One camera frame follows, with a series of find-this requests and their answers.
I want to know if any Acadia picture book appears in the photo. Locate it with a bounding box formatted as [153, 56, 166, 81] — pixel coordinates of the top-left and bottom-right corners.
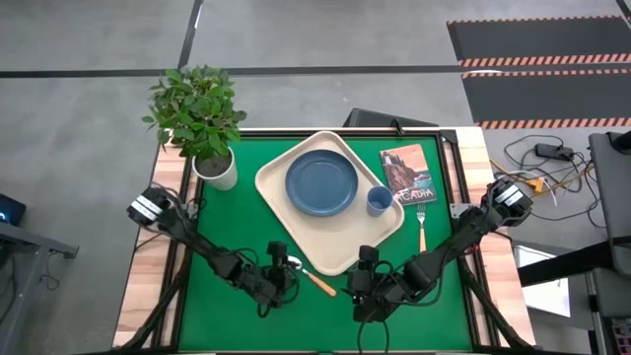
[379, 143, 439, 207]

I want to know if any wooden-handled metal spoon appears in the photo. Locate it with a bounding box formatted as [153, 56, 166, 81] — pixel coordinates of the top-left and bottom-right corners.
[288, 255, 338, 299]

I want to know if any wooden-handled metal fork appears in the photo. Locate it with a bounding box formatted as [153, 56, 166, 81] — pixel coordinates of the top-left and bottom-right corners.
[416, 202, 429, 254]

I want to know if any white box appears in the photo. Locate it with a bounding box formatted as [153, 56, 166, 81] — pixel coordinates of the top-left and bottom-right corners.
[512, 245, 572, 320]

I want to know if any black diagonal frame strut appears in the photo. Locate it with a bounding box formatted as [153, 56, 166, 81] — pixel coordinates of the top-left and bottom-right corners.
[457, 268, 537, 352]
[117, 246, 196, 352]

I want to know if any black power adapter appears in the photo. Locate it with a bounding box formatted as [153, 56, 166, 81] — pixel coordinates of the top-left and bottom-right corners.
[534, 142, 576, 162]

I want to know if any green plant in white pot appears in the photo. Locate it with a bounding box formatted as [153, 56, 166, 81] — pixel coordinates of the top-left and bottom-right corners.
[141, 64, 247, 192]

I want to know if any blue plastic cup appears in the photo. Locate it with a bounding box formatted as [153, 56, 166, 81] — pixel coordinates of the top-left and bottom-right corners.
[365, 184, 394, 218]

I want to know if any cream plastic tray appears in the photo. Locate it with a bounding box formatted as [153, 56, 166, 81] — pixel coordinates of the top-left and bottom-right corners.
[254, 130, 406, 277]

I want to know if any black floor cable bundle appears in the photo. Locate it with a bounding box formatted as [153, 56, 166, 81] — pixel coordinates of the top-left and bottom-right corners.
[492, 133, 608, 231]

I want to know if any black frame beam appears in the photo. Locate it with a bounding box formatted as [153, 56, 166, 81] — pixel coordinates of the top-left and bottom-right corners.
[517, 236, 631, 288]

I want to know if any black orange-striped floor mat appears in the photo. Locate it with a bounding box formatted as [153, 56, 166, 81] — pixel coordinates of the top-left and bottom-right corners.
[460, 68, 631, 131]
[446, 15, 631, 69]

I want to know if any grey metal desk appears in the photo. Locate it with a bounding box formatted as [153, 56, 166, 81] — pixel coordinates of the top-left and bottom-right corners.
[0, 221, 80, 355]

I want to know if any blue round plate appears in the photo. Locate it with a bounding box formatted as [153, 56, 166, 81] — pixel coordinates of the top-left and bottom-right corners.
[284, 149, 360, 218]

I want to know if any black device with blue light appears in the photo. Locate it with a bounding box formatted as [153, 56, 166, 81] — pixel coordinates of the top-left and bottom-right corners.
[0, 193, 27, 227]

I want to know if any black panel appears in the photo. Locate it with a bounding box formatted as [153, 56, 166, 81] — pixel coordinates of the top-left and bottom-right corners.
[343, 106, 440, 130]

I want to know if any grey desk top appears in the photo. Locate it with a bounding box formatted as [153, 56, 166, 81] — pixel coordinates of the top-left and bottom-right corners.
[589, 130, 631, 277]

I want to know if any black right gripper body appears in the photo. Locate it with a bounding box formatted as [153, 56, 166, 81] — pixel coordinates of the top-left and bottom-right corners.
[346, 268, 395, 303]

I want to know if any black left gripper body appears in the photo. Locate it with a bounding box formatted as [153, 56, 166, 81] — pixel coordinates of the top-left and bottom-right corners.
[253, 265, 300, 305]

